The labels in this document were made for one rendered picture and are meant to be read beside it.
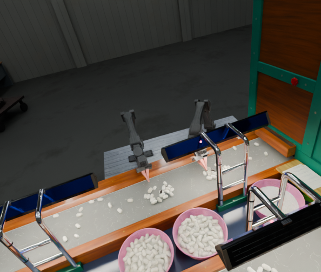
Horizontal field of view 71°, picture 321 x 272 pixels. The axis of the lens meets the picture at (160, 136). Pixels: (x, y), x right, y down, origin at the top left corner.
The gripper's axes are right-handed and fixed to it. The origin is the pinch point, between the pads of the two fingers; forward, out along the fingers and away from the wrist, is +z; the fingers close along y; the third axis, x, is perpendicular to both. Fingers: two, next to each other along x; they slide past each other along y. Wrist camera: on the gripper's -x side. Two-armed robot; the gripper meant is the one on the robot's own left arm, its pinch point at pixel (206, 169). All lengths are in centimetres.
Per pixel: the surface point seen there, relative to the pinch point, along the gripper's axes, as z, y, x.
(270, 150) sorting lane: 4.0, 48.3, 6.9
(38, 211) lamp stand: -8, -83, -34
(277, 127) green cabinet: -8, 55, -2
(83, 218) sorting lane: 0, -78, 10
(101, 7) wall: -534, 33, 383
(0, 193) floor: -71, -202, 168
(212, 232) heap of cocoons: 30.3, -15.3, -16.5
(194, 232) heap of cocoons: 27.3, -23.2, -12.9
